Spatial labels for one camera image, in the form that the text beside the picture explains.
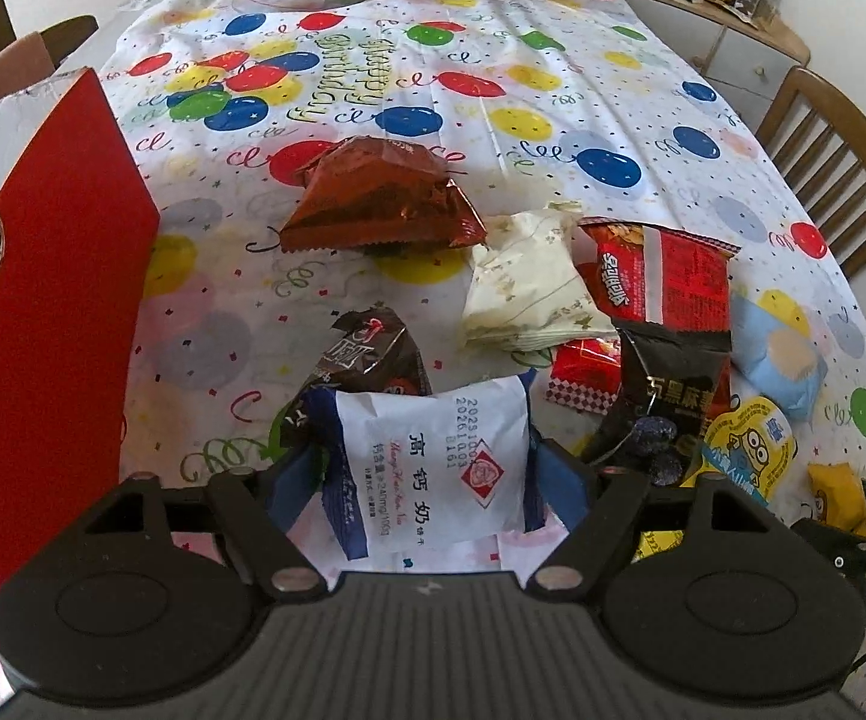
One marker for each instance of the large red snack bag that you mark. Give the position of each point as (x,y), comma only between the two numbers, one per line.
(688,277)

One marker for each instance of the white wooden cabinet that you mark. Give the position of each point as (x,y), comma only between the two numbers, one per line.
(740,45)

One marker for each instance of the yellow blue cartoon packet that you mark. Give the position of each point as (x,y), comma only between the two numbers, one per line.
(748,442)

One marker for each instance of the balloon print tablecloth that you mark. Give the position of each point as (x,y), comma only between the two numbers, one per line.
(553,90)

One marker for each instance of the black snack packet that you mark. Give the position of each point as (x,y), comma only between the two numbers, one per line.
(665,382)

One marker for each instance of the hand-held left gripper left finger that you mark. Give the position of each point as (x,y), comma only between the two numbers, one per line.
(294,476)

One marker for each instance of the brown foil snack bag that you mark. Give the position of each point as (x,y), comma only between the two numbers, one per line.
(380,202)

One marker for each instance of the wooden slat-back chair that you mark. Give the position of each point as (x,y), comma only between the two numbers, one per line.
(853,101)

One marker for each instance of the white blue-edged snack packet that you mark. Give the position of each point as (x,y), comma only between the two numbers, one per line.
(433,465)

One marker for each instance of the dark brown snack packet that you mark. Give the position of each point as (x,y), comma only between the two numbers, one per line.
(373,352)

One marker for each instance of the yellow snack packet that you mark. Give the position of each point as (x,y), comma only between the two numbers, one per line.
(838,495)

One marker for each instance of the red cardboard box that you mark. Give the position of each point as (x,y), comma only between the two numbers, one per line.
(50,315)

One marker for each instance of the small red checked packet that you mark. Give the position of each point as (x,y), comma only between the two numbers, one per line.
(583,375)

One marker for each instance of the cream snack packet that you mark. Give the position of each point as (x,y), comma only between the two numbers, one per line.
(530,285)

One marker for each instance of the light blue snack packet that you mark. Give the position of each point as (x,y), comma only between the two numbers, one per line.
(778,360)

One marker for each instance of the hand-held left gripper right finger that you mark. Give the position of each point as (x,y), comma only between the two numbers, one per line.
(560,481)

